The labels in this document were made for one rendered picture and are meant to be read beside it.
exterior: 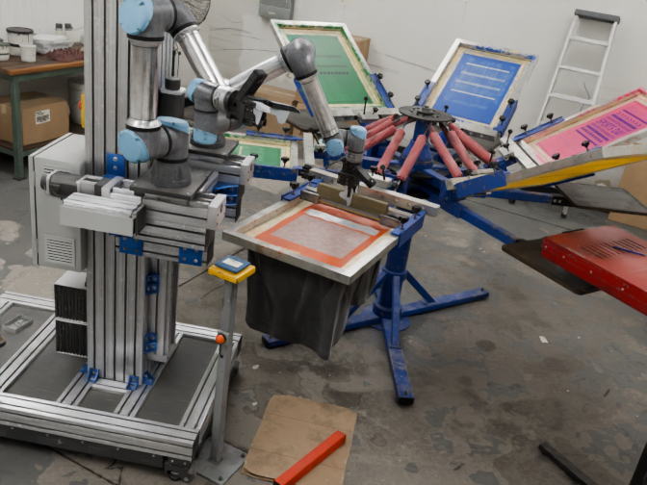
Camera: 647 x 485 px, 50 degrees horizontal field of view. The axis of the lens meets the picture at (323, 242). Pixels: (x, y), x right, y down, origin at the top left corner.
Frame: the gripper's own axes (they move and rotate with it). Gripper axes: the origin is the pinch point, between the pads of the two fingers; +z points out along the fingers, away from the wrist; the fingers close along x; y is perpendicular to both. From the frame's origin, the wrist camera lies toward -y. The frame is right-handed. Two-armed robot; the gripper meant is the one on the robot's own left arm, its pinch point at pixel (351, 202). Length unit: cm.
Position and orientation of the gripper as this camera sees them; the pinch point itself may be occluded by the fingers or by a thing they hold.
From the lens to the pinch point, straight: 323.4
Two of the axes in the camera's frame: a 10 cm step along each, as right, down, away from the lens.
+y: -8.8, -3.0, 3.7
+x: -4.6, 3.1, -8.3
